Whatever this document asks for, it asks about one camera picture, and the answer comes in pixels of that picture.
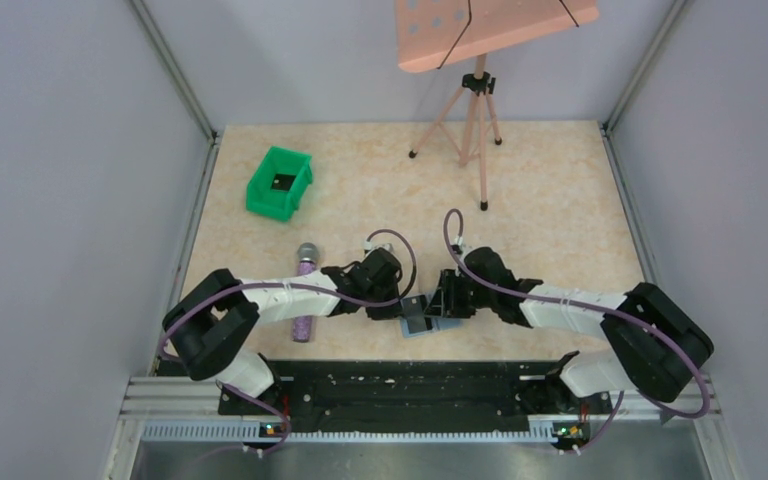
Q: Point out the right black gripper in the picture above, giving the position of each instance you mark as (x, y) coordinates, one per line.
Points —
(448, 296)

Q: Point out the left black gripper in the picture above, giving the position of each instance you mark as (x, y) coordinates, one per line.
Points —
(396, 302)

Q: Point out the beige card holder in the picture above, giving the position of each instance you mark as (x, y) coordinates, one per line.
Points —
(440, 325)

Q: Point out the black credit card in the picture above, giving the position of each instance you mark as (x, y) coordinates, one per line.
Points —
(416, 323)

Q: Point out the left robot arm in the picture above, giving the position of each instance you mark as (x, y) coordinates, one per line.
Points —
(209, 326)

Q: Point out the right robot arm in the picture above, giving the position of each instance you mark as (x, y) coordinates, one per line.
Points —
(654, 347)

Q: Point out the purple glitter microphone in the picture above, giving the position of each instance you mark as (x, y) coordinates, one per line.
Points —
(308, 256)

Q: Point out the black object in bin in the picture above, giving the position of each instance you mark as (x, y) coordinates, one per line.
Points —
(283, 182)

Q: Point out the green plastic bin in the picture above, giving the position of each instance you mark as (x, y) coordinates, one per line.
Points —
(262, 200)

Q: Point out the pink music stand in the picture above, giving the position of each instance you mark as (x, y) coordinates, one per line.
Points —
(434, 34)

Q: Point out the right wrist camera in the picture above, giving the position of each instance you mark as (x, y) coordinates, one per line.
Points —
(459, 247)

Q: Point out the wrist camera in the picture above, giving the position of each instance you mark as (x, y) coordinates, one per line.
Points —
(459, 247)
(369, 246)

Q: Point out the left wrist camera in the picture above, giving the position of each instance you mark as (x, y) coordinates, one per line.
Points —
(369, 246)

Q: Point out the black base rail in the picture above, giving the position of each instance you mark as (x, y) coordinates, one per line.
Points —
(403, 397)

